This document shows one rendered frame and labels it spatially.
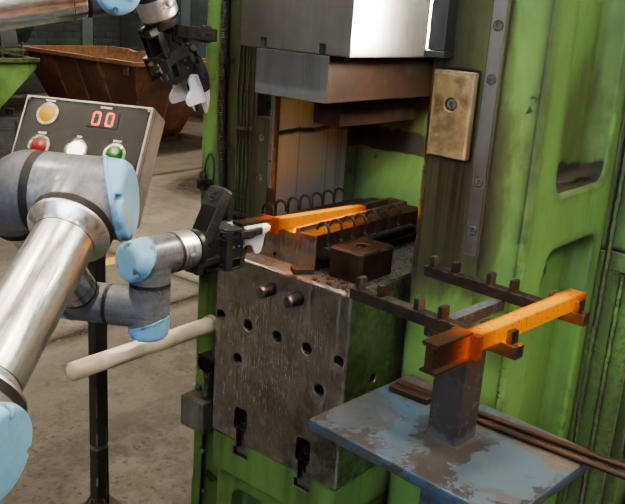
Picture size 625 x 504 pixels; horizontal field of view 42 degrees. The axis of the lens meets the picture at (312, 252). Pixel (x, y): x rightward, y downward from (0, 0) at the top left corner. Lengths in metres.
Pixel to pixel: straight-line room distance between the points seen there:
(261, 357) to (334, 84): 0.62
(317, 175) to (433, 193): 0.49
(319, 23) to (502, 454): 0.89
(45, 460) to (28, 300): 1.85
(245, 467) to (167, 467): 0.81
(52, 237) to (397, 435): 0.69
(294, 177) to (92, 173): 0.97
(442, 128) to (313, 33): 0.32
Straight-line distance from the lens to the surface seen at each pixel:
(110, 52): 9.93
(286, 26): 1.75
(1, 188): 1.21
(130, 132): 2.02
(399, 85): 1.89
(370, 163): 2.22
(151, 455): 2.85
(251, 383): 1.89
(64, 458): 2.86
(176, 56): 1.64
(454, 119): 1.66
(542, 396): 2.13
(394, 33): 1.77
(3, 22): 1.42
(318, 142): 2.11
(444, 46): 1.65
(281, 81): 1.76
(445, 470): 1.38
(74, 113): 2.10
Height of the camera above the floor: 1.46
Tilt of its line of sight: 17 degrees down
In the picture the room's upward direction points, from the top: 4 degrees clockwise
